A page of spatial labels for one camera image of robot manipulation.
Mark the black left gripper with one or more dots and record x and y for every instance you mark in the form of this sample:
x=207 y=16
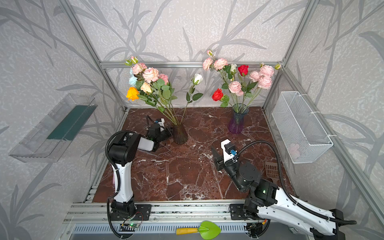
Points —
x=162 y=132

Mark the white blue flower stem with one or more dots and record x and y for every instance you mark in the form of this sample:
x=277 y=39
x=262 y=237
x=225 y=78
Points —
x=133 y=79

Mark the peach rosebud stem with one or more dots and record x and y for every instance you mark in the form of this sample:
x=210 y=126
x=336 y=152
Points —
x=150 y=88

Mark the white rose stem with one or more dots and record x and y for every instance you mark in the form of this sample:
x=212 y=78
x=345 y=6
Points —
x=191 y=95

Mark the aluminium front rail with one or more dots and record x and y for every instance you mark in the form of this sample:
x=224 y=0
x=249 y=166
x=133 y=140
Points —
x=165 y=218

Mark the dark red rose stem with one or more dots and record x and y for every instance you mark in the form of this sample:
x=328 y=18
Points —
x=248 y=82

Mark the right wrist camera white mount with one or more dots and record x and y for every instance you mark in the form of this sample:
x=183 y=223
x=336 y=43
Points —
x=229 y=151

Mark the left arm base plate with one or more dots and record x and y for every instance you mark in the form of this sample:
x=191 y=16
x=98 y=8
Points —
x=137 y=213

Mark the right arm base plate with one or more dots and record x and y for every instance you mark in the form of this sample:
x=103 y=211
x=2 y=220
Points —
x=238 y=212

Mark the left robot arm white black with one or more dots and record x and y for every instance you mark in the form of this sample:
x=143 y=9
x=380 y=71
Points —
x=120 y=150

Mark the small pink bud spray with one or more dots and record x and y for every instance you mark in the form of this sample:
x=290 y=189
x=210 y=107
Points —
x=143 y=73

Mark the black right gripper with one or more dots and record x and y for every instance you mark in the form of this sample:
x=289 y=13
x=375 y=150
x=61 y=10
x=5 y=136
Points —
x=220 y=162

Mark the pink rosebud stem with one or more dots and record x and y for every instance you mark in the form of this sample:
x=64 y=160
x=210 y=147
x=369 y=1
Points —
x=163 y=78

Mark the orange rose stem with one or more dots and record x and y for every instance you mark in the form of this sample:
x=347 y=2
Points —
x=133 y=93

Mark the dark glass cup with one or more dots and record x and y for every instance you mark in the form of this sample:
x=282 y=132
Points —
x=180 y=135

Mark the clear plastic wall tray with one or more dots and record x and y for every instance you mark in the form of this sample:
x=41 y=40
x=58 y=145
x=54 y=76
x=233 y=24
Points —
x=47 y=142

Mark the small green circuit board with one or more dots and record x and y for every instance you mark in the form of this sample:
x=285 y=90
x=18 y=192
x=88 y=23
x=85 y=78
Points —
x=129 y=227

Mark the white wire mesh basket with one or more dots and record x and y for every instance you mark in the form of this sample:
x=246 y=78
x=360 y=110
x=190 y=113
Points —
x=301 y=131

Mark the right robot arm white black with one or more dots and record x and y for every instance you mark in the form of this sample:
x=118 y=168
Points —
x=267 y=201

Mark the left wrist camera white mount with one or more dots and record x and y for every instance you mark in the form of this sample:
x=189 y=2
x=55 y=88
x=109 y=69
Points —
x=161 y=123

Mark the brown plastic scoop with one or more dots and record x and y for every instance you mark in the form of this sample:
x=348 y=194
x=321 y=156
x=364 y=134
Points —
x=272 y=172

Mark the white rosebud stem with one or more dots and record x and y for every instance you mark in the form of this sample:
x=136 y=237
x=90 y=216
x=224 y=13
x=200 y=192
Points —
x=233 y=68

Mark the purple ribbed glass vase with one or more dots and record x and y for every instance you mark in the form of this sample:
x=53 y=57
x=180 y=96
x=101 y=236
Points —
x=236 y=124

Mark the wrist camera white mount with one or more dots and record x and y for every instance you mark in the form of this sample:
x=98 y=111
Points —
x=229 y=151
x=161 y=123

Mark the green toy shovel yellow handle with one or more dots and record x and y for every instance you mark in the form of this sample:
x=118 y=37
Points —
x=208 y=230

